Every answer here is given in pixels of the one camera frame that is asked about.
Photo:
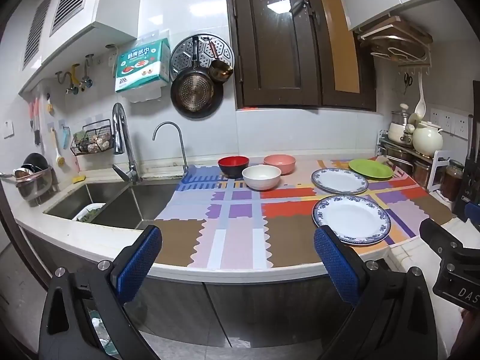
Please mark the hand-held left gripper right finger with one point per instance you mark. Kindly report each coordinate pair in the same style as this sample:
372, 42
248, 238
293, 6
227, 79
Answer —
337, 266

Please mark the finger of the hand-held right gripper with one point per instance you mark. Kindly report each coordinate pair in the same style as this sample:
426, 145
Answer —
473, 215
438, 238

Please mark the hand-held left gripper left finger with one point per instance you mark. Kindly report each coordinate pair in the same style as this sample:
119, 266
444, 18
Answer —
138, 258

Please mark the blue rimmed white plate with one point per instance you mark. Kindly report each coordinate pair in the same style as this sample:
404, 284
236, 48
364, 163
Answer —
339, 180
350, 218

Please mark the green plate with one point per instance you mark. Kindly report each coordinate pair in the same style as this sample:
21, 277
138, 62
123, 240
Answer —
371, 168

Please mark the white bowl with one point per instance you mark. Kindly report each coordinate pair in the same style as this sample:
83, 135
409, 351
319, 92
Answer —
261, 178

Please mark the pink bowl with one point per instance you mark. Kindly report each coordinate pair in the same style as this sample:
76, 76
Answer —
280, 162

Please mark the red and black bowl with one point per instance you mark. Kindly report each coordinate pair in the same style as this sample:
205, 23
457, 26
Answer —
233, 163

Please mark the glass jar with dark contents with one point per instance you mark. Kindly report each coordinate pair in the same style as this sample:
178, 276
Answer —
452, 182

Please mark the steel sink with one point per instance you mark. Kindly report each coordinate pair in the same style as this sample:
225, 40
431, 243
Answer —
120, 206

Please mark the white basket with greens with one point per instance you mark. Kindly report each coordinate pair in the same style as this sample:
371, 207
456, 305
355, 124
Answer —
88, 213

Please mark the cream kettle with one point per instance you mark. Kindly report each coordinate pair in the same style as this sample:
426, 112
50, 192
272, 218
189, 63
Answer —
427, 140

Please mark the metal counter shelf rack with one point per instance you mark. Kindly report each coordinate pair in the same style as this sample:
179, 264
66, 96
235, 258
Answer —
399, 157

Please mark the yellow sponge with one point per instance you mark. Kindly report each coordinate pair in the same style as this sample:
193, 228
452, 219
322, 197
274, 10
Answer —
78, 178

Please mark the grey lower cabinet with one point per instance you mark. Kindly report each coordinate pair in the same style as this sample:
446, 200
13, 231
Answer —
243, 307

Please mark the colourful patterned mat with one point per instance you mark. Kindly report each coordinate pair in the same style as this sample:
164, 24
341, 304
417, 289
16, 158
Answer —
240, 232

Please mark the cream pot with glass lid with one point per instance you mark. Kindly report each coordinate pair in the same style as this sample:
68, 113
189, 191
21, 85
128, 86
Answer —
397, 129

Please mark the thin gooseneck faucet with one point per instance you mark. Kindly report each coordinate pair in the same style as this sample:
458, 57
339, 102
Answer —
181, 146

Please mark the white ladle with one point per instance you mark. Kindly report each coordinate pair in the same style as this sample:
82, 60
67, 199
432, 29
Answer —
420, 107

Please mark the chrome kitchen faucet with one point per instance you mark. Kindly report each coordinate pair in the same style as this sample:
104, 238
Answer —
120, 131

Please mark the metal colander with dishes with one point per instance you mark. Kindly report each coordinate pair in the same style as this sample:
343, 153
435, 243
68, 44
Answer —
32, 183

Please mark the dish brush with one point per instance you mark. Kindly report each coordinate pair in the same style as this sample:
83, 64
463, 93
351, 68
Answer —
58, 153

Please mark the black scissors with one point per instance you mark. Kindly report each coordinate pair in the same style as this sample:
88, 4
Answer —
408, 81

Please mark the black frying pan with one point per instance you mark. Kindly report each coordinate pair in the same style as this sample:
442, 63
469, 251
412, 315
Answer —
195, 92

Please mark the green paper towel pack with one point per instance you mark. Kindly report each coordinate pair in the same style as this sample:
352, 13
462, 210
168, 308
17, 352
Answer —
140, 65

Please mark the wooden cutting boards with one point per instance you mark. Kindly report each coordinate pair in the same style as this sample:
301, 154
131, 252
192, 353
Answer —
397, 33

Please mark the small copper pot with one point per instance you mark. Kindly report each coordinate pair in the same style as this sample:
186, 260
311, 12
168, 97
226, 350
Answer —
221, 72

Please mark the round metal steamer plate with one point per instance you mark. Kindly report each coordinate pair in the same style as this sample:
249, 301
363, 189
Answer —
180, 50

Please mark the dark brown wooden window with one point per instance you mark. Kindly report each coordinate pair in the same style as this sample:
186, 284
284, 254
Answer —
273, 45

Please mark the white wall outlet strip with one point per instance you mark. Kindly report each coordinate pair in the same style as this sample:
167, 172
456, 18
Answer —
450, 122

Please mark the wall water valves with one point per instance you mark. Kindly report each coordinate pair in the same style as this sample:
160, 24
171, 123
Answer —
75, 78

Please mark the white vented wall cabinet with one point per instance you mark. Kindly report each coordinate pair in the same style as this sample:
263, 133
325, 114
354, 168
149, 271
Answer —
75, 3

